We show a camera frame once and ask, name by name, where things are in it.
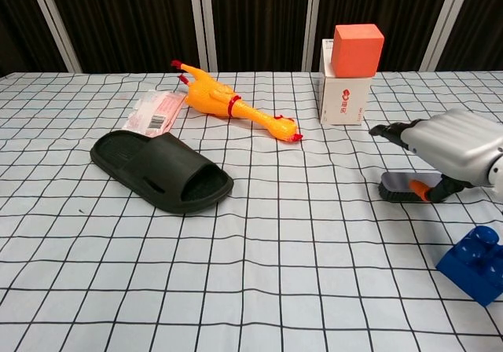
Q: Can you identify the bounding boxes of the pink white plastic packet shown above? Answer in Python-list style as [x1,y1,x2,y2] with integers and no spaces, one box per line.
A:
[121,89,185,139]

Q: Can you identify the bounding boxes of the orange cube box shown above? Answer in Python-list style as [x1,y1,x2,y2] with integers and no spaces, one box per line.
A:
[330,24,385,79]

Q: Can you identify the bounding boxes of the dark pleated curtain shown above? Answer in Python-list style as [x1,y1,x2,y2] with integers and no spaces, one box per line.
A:
[0,0,503,74]

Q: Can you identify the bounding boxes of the blue toy building block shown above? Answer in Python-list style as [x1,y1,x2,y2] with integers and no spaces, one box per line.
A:
[435,225,503,308]

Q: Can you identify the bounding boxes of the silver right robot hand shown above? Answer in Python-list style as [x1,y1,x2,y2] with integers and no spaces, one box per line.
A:
[369,108,503,204]

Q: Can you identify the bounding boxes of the white partition post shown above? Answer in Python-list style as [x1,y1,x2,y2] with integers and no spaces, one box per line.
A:
[187,0,219,73]
[25,0,83,74]
[420,0,476,72]
[303,0,329,72]

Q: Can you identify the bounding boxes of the white cardboard box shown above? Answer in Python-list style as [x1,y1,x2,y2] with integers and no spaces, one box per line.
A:
[317,38,373,127]

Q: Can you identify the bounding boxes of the white black checkered tablecloth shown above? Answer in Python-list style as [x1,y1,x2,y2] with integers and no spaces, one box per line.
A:
[0,70,503,352]

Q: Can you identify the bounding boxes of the black rubber slide slipper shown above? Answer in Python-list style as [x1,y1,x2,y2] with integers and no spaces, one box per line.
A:
[89,129,235,215]

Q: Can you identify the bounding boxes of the yellow rubber chicken toy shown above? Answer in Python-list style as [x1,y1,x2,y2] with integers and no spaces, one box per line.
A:
[170,59,304,142]

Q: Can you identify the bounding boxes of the grey cleaning brush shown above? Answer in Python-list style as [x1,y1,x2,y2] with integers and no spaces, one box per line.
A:
[379,171,445,204]

